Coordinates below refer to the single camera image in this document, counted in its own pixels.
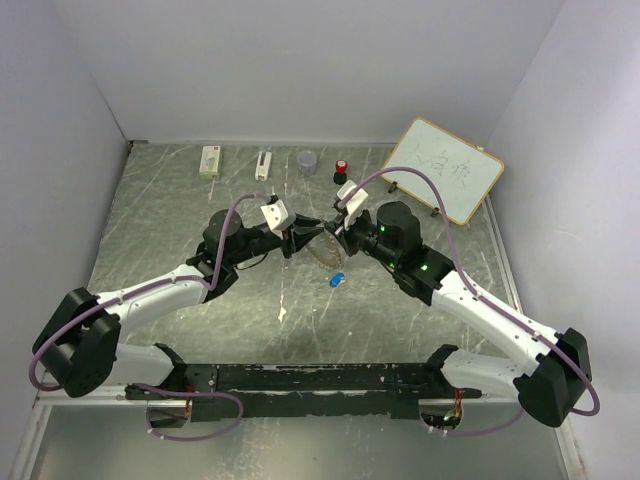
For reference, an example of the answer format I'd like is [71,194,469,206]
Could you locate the purple cable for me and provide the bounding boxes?
[28,192,245,442]
[339,167,600,437]

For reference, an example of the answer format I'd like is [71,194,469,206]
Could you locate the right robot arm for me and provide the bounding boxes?
[325,201,592,428]

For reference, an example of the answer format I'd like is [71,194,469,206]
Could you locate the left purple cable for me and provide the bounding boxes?
[28,192,245,442]

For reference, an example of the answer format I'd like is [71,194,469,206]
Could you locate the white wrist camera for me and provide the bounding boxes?
[260,200,296,237]
[336,180,369,230]

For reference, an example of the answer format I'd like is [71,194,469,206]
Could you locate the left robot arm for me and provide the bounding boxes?
[30,204,322,399]

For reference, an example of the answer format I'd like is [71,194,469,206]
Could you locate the white stapler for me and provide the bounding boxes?
[254,150,272,182]

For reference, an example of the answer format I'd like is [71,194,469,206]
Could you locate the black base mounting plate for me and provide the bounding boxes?
[160,363,456,422]

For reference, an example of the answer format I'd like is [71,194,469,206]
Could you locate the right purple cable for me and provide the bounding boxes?
[339,167,600,437]

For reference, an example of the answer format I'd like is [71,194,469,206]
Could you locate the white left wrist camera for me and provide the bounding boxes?
[260,200,296,237]

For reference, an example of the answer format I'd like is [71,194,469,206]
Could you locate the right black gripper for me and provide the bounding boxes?
[325,207,399,269]

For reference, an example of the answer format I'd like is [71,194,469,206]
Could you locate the green white staple box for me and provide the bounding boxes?
[199,145,221,179]

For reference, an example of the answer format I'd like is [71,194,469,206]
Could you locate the yellow framed whiteboard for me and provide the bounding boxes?
[382,117,505,225]

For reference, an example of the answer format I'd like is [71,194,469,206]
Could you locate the clear cup of paperclips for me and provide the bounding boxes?
[297,150,318,177]

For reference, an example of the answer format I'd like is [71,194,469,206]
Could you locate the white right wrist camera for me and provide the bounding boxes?
[336,180,369,230]

